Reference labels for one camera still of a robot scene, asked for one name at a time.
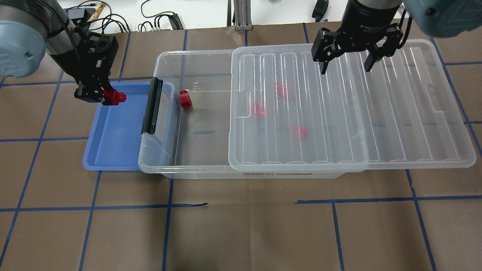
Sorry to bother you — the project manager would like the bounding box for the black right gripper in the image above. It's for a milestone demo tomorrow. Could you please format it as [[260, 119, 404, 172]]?
[[311, 0, 404, 75]]

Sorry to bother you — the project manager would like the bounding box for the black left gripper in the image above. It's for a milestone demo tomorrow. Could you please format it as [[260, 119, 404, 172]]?
[[74, 26, 119, 103]]

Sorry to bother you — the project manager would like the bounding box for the red block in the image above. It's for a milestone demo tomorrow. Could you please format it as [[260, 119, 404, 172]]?
[[252, 102, 266, 119], [288, 124, 308, 140], [178, 90, 193, 109], [276, 84, 288, 99], [101, 89, 127, 106]]

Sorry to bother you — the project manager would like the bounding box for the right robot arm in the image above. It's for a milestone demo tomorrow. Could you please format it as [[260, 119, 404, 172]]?
[[311, 0, 482, 74]]

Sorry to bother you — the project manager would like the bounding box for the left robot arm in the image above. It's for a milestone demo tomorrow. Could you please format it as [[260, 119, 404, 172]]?
[[0, 0, 127, 106]]

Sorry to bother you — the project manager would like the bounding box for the clear plastic box lid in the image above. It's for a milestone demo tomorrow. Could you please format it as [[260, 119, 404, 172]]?
[[228, 39, 476, 174]]

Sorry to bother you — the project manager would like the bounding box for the red block in box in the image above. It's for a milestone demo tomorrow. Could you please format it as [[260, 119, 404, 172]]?
[[178, 90, 193, 109]]

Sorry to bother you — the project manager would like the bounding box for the clear plastic storage box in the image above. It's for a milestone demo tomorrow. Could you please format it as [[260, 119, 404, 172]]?
[[138, 49, 342, 180]]

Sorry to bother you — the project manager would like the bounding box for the blue plastic tray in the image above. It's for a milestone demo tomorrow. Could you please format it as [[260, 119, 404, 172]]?
[[82, 82, 149, 171]]

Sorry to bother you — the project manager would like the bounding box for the black power adapter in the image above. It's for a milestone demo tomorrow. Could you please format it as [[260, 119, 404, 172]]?
[[65, 8, 89, 26]]

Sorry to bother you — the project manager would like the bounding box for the red block under lid front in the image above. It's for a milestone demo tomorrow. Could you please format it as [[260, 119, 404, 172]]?
[[288, 124, 308, 140]]

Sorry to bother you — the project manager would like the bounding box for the black power brick on table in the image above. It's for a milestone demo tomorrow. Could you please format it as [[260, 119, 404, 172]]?
[[168, 13, 184, 30]]

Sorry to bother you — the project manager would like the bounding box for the black box latch handle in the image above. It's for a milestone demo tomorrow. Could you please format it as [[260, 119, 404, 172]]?
[[141, 77, 163, 134]]

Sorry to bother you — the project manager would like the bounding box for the black cables bundle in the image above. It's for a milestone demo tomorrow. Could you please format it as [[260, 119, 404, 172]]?
[[79, 0, 177, 33]]

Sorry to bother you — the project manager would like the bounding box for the aluminium frame post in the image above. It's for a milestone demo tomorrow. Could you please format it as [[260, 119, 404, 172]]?
[[227, 0, 253, 31]]

